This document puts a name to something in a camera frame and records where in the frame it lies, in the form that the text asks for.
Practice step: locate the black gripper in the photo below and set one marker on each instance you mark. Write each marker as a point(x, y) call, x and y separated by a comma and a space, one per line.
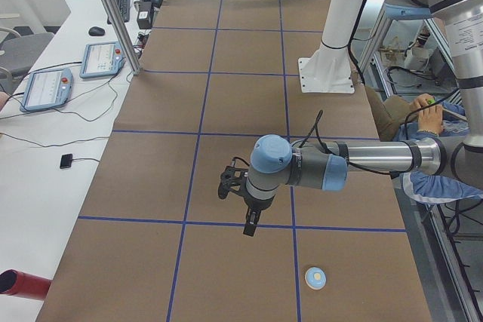
point(256, 203)

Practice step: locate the light blue desk bell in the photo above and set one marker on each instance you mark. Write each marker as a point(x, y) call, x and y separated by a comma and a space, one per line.
point(315, 278)

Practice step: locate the operator blue sleeve forearm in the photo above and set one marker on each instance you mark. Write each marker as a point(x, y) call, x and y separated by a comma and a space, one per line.
point(431, 189)

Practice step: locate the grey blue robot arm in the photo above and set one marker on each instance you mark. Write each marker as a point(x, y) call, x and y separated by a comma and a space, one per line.
point(275, 161)

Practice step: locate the operator hand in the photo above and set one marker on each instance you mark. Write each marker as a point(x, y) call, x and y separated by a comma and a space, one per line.
point(430, 119)

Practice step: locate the small black square device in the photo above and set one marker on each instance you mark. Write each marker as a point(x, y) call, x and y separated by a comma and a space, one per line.
point(66, 161)

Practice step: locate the far blue teach pendant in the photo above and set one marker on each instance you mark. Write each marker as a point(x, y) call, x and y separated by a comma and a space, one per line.
point(102, 59)

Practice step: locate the blue teach pendant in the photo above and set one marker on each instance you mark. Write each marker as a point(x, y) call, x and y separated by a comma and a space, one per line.
point(47, 89)
point(102, 59)

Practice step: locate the black power adapter box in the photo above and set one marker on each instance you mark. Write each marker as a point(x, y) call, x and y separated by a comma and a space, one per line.
point(145, 15)

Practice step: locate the near blue teach pendant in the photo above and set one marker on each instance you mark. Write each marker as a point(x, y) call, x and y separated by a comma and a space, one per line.
point(47, 89)

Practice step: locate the black computer mouse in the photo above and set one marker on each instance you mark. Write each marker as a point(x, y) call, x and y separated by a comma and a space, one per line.
point(96, 31)

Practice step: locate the red cylinder tube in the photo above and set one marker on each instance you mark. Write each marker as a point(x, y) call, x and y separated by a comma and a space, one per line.
point(24, 285)

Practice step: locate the black keyboard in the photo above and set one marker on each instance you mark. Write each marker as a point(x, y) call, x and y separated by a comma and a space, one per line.
point(124, 7)

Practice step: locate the grey office chair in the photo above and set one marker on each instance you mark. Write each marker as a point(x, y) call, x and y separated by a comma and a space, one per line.
point(21, 52)

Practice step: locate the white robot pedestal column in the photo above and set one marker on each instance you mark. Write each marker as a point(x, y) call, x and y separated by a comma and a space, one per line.
point(328, 70)

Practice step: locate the aluminium frame post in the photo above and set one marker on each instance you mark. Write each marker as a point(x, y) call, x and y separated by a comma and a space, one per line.
point(121, 32)

